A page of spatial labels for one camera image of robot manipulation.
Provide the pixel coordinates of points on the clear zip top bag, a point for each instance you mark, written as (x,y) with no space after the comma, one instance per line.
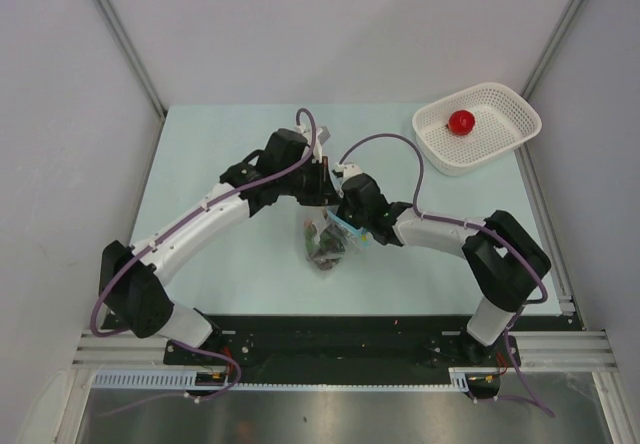
(355,239)

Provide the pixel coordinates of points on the white perforated plastic basket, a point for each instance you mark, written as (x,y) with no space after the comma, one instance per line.
(503,121)

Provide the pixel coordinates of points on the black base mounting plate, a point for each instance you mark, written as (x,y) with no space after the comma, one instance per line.
(383,349)

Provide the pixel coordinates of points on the aluminium frame post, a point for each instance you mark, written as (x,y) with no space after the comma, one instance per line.
(119,34)
(559,34)

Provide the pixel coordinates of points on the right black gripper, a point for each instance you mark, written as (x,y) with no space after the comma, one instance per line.
(340,207)

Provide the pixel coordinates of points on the green fake vegetable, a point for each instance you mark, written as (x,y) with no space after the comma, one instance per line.
(312,232)

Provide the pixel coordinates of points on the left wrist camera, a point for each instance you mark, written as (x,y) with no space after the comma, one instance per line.
(315,138)

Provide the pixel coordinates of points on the left aluminium frame post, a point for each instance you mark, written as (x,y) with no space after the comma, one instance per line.
(119,34)

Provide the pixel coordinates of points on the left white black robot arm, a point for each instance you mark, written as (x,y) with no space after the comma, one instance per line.
(133,278)

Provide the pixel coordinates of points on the red fake tomato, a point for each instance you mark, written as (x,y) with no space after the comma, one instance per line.
(461,122)

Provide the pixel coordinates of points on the white slotted cable duct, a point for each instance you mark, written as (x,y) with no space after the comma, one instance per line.
(451,380)

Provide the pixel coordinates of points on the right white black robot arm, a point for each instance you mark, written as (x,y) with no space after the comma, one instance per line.
(505,260)

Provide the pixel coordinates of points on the right aluminium frame post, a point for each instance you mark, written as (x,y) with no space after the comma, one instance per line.
(559,34)

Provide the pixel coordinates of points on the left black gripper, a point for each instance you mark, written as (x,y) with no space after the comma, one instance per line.
(324,193)

